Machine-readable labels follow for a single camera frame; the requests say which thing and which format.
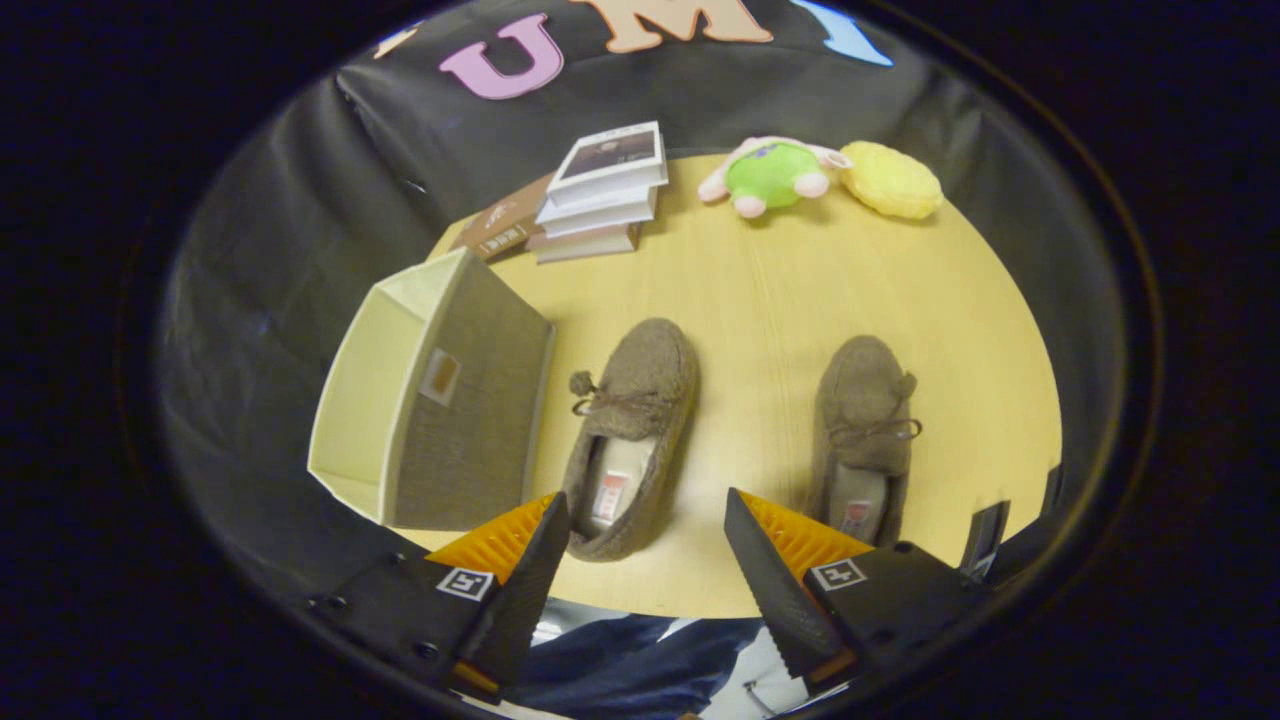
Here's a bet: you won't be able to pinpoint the grey fabric storage box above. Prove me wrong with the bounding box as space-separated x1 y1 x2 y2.
306 247 557 533

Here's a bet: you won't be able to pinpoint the white photo-cover book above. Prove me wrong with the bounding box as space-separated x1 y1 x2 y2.
545 122 669 206

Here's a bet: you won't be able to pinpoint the green and pink plush toy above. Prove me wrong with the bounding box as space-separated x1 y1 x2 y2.
697 136 853 219

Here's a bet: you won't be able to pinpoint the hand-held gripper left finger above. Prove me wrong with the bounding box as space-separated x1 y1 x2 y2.
305 492 571 701

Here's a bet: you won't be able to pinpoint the yellow plush cushion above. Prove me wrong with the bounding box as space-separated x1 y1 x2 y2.
838 140 944 221

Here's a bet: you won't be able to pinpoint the brown flat book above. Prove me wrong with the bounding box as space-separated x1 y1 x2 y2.
448 175 556 261

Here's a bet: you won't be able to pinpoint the person's blue trousers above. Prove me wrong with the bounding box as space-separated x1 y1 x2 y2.
500 612 766 720

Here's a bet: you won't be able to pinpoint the brown fluffy shoe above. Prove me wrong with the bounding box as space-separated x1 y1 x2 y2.
560 318 701 563
805 335 923 549

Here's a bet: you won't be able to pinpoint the black panel stand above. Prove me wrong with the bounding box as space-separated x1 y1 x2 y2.
958 500 1011 583

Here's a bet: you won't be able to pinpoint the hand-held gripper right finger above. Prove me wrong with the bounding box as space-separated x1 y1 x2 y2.
724 487 991 696

